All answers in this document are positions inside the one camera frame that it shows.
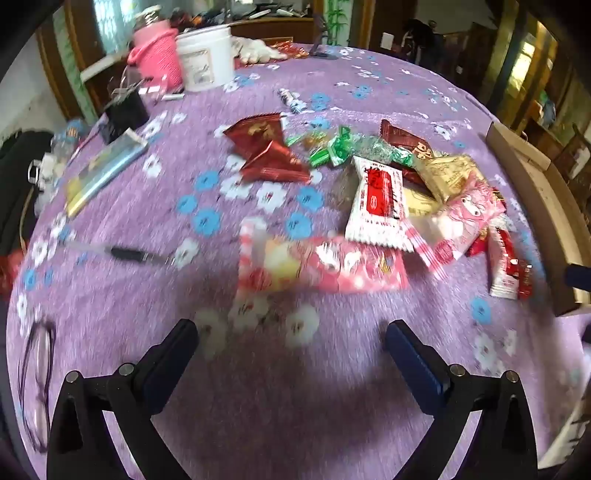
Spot green white snack packet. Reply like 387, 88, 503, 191
356, 136, 415, 168

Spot green orange candy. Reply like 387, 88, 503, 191
285, 131, 327, 149

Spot pink woven bottle holder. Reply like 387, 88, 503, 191
126, 4, 184, 91

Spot beige snack packet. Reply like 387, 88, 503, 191
412, 154, 482, 205

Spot small red white snack packet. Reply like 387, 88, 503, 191
487, 225, 535, 301

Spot shallow cardboard box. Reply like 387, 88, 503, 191
486, 122, 591, 317

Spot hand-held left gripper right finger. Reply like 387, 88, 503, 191
385, 320, 539, 480

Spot green bamboo wall poster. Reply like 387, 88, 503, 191
323, 0, 348, 47

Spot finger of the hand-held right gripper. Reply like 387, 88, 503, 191
565, 263, 591, 293

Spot pink cartoon snack packet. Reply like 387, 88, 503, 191
405, 177, 507, 281

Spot eyeglasses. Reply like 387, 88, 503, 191
16, 318, 57, 454

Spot clear plastic bottle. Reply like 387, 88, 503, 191
50, 117, 91, 158

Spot black pen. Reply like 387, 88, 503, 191
68, 242, 177, 267

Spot large pink snack packet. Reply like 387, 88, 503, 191
237, 217, 410, 294

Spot brown red snack packet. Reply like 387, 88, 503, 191
380, 119, 434, 186

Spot black box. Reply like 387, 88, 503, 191
101, 87, 151, 145

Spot dark cloth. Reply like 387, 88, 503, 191
0, 130, 57, 259

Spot white blue wrapped candy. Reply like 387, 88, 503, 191
278, 88, 307, 116

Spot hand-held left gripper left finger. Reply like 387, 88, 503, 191
46, 318, 200, 480

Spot pale yellow snack packet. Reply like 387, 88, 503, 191
403, 188, 438, 219

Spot red foil wrappers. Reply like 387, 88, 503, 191
268, 40, 311, 60

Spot wooden cabinet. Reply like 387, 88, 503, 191
225, 17, 317, 47

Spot white plastic bucket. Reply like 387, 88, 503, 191
175, 24, 236, 93

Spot dark figurine stand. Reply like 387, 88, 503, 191
308, 13, 341, 59

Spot purple floral tablecloth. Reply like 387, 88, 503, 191
4, 44, 587, 480

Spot yellow blue booklet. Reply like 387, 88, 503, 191
64, 128, 149, 218

